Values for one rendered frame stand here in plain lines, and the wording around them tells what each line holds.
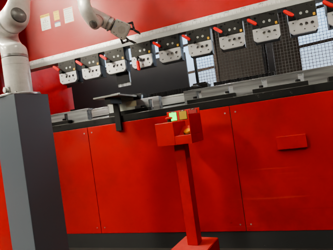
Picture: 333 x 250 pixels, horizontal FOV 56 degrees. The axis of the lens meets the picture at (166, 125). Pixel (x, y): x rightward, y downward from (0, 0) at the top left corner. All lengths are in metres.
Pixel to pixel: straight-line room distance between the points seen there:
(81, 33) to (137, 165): 1.04
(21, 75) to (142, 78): 1.32
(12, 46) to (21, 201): 0.71
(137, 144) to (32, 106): 0.73
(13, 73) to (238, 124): 1.20
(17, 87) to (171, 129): 0.76
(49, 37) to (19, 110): 1.13
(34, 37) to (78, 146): 0.93
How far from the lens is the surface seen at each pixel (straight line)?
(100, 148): 2.16
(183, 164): 1.67
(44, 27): 2.63
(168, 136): 1.63
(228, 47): 1.99
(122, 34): 2.01
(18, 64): 1.65
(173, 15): 2.13
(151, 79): 2.70
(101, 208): 2.25
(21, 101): 1.57
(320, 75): 1.97
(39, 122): 1.60
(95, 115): 2.63
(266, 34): 1.98
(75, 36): 2.45
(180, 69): 2.62
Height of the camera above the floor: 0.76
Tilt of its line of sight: level
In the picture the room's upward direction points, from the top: 8 degrees counter-clockwise
